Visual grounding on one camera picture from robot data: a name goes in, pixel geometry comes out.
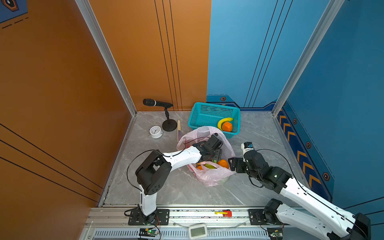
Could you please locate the pink plastic bag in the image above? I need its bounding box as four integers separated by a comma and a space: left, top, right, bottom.
177, 126, 235, 187

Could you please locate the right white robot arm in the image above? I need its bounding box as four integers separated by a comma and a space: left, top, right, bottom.
229, 149, 372, 240

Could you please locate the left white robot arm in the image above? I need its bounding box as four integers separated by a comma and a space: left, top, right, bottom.
135, 134, 223, 217

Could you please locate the orange persimmon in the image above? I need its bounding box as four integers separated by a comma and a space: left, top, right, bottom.
217, 160, 230, 169

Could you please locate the green pear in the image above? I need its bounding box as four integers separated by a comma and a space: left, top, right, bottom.
204, 164, 216, 169

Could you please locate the yellow banana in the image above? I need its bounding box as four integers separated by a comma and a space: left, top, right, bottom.
218, 118, 234, 132

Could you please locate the teal plastic basket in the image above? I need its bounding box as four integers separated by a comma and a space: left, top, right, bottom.
188, 102, 241, 139

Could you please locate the black microphone on stand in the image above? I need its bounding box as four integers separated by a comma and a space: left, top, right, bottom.
142, 98, 178, 132

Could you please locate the white round clock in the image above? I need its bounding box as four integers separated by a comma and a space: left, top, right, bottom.
150, 126, 163, 139

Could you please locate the right circuit board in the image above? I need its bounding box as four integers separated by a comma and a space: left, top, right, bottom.
267, 228, 284, 240

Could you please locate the white digital timer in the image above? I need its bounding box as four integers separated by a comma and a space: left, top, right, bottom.
188, 224, 208, 240

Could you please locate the left green circuit board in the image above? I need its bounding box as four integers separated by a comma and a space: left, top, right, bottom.
138, 228, 160, 239

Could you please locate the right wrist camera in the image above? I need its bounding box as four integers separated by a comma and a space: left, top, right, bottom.
241, 142, 254, 155

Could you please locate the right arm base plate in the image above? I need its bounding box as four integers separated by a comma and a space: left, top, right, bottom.
248, 209, 284, 226

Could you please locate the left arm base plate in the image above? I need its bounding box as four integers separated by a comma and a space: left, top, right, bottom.
128, 209, 170, 226

